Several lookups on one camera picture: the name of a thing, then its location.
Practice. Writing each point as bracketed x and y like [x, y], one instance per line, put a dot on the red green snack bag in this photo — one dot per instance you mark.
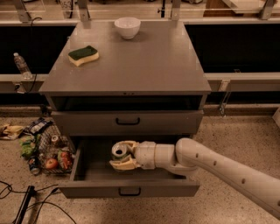
[65, 159]

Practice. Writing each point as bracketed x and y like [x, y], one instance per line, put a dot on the white bowl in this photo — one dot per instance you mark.
[127, 27]

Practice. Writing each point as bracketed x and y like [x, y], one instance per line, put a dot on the open grey lower drawer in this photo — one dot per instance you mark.
[93, 177]

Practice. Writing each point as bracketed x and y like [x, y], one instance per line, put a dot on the black stand base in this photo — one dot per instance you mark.
[30, 192]

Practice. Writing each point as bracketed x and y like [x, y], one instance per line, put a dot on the clear plastic water bottle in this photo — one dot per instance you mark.
[22, 66]

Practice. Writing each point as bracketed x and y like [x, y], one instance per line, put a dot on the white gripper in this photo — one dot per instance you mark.
[145, 155]

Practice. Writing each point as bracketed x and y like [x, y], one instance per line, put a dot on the wire basket on floor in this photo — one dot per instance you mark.
[46, 150]

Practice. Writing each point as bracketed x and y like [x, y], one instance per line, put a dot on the red apple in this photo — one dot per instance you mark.
[51, 164]

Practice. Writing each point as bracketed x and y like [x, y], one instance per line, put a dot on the green chip bag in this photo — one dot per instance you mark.
[29, 145]

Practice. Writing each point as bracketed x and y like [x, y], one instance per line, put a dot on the tan can in basket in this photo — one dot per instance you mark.
[56, 141]

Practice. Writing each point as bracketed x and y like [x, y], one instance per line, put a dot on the blue soda can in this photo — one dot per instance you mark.
[34, 165]

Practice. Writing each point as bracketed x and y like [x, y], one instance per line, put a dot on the blue chip bag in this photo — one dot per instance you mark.
[37, 126]

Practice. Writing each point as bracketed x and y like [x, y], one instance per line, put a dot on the green soda can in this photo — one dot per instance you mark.
[119, 151]

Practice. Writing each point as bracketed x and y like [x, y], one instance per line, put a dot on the green yellow sponge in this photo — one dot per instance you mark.
[83, 55]

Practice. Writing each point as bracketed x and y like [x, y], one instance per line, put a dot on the grey drawer cabinet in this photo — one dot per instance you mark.
[157, 70]

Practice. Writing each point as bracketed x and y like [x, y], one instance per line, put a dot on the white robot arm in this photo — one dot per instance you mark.
[186, 156]

